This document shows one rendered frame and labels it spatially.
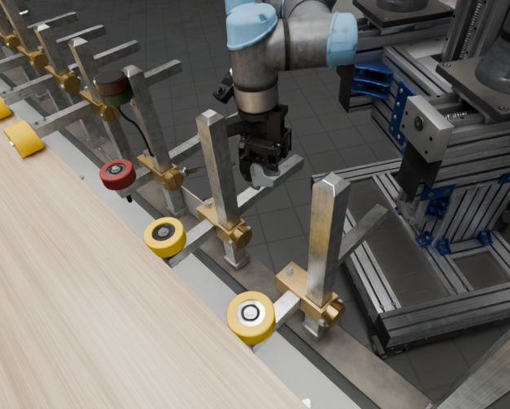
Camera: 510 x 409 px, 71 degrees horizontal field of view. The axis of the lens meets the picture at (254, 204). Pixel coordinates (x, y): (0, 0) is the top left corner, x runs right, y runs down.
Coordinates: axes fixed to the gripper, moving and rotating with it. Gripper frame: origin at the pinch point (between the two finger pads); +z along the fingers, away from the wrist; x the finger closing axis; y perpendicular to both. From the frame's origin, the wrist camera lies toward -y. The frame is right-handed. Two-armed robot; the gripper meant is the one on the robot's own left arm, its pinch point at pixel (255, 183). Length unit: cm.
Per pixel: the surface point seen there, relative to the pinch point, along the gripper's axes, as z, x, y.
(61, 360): 1.2, -45.7, -11.7
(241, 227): 6.1, -7.8, -0.1
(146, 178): 6.5, -2.0, -30.5
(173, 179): 5.4, -0.9, -22.6
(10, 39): -5, 33, -117
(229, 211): 0.7, -8.6, -1.7
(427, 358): 91, 21, 56
